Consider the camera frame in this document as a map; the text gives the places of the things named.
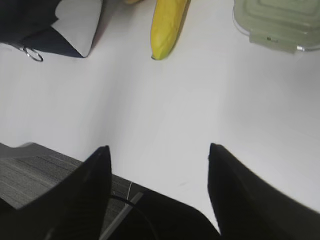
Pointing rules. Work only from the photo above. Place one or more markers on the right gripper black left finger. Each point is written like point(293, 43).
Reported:
point(72, 210)

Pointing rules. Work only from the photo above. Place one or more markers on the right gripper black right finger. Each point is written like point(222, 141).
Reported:
point(248, 208)

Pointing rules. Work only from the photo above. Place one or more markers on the yellow banana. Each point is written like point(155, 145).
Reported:
point(166, 25)

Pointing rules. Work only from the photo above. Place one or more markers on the navy blue lunch bag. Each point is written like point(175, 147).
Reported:
point(62, 27)

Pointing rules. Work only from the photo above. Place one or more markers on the green lidded glass container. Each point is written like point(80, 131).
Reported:
point(283, 25)

